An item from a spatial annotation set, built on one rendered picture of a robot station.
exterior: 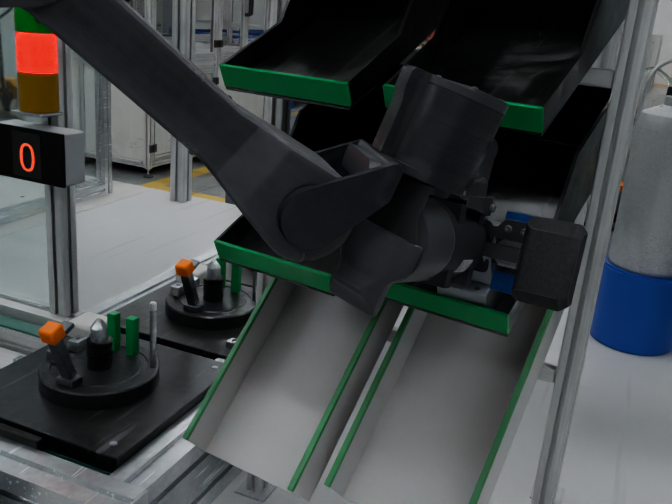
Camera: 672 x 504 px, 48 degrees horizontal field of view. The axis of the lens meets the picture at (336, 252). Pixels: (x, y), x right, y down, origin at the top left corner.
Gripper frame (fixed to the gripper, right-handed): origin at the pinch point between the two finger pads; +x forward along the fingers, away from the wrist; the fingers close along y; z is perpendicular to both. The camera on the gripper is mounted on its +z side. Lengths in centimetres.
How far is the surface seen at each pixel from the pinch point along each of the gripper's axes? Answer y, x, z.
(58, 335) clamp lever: 42.5, -2.4, -19.8
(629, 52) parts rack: -6.9, 7.8, 17.7
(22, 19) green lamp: 64, 3, 14
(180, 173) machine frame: 121, 101, -6
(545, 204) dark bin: -1.4, 13.6, 4.2
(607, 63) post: 16, 107, 37
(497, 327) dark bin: -3.4, -0.2, -6.2
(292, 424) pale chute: 15.5, 4.0, -21.8
